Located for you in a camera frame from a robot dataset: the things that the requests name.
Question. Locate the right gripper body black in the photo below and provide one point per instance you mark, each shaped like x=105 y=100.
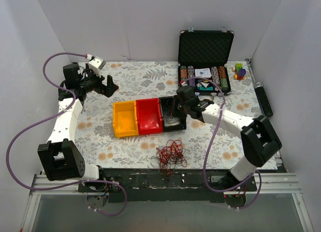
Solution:
x=180 y=105

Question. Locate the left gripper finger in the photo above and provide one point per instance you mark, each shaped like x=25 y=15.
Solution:
x=111 y=86
x=107 y=91

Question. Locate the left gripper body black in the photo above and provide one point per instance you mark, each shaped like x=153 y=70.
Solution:
x=104 y=84

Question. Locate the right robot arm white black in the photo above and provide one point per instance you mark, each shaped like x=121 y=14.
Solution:
x=259 y=139

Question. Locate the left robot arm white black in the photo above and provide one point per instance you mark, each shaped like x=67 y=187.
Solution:
x=60 y=158

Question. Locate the black plastic bin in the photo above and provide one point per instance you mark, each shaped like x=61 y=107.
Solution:
x=170 y=123

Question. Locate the yellow plastic bin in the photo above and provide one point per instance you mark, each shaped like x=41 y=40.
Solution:
x=125 y=119

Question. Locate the red plastic bin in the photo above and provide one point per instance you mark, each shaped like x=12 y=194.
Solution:
x=149 y=116

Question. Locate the white playing card deck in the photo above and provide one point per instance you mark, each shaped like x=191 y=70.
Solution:
x=203 y=73

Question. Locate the floral table mat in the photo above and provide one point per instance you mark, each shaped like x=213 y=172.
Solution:
x=203 y=144

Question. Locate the black poker chip case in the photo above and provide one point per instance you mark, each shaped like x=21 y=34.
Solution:
x=205 y=49

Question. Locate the colourful toy block train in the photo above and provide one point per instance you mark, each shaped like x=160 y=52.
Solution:
x=239 y=72

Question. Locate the black cylindrical flashlight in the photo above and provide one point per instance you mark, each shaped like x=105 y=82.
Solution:
x=263 y=100

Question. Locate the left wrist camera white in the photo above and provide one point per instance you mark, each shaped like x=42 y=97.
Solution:
x=96 y=64

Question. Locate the aluminium frame rail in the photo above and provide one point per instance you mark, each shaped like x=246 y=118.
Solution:
x=271 y=183

